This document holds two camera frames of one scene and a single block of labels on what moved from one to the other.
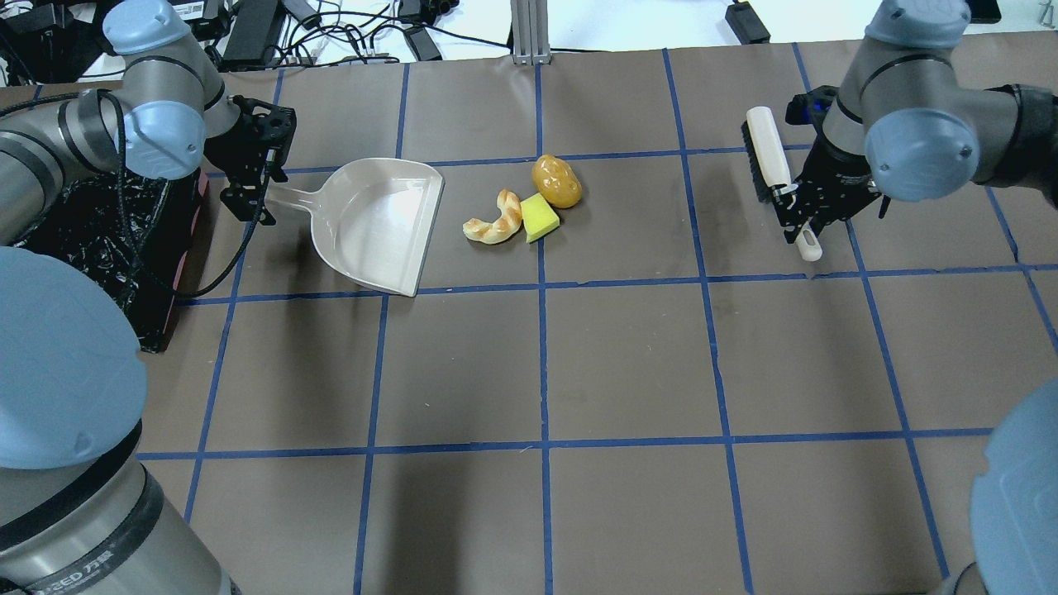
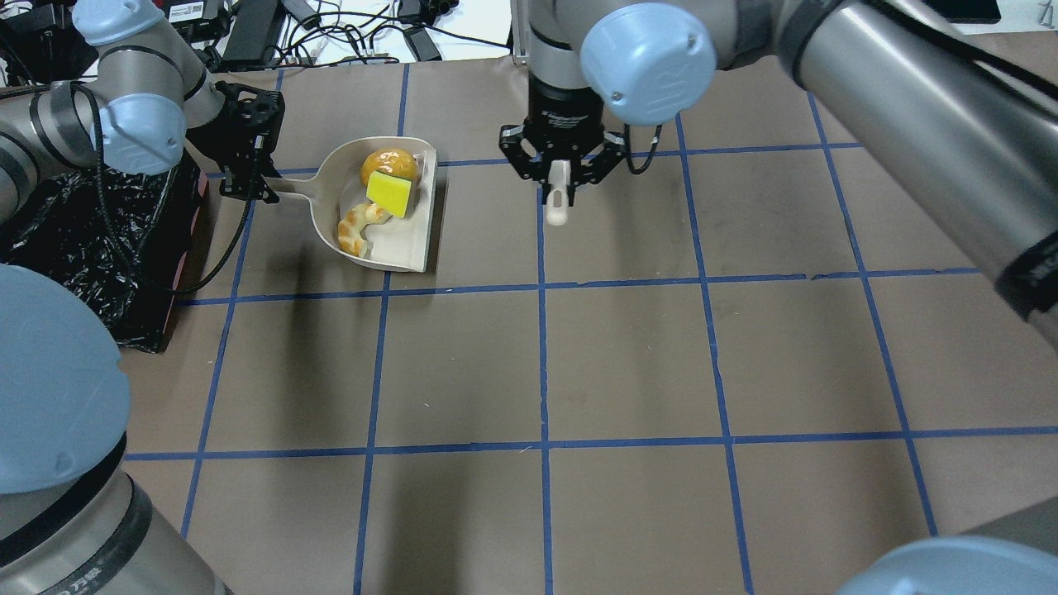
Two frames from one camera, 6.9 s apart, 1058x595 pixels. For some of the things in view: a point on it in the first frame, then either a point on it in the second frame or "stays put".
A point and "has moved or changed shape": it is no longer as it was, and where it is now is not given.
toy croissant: (503, 228) -> (350, 228)
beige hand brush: (769, 168) -> (557, 197)
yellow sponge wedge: (538, 216) -> (389, 192)
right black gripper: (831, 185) -> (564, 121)
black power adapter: (250, 37) stays put
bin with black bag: (136, 234) stays put
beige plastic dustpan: (373, 220) has moved or changed shape
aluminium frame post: (530, 37) stays put
